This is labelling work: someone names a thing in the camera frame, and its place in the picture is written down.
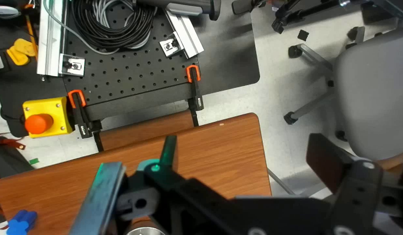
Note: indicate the black perforated breadboard plate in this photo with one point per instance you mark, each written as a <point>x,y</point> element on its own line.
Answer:
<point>123,47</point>

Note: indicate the aluminium rail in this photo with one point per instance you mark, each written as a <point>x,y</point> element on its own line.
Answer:
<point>51,37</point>
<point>184,37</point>

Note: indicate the right orange black clamp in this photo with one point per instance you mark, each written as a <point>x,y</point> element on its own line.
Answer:
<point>196,102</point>

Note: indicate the left orange black clamp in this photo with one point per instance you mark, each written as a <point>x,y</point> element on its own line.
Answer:
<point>86,127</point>

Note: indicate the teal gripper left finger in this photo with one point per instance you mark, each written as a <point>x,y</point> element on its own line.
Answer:
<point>97,210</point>

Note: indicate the yellow plastic tags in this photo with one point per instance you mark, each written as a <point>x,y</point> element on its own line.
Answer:
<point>21,51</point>

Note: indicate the orange black clamp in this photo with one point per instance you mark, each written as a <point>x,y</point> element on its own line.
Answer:
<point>196,102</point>
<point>86,127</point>

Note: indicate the blue plastic block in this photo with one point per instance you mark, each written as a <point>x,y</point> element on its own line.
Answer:
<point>21,223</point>

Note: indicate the yellow emergency stop box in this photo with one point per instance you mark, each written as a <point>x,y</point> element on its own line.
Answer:
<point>44,118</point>

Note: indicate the grey office chair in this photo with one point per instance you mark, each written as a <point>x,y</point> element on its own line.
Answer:
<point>365,81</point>

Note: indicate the left aluminium rail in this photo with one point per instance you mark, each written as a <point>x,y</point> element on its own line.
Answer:
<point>51,37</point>

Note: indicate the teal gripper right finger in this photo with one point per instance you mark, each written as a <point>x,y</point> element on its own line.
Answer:
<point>168,151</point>

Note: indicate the right aluminium rail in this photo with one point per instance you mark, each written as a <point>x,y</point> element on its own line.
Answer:
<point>184,37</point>

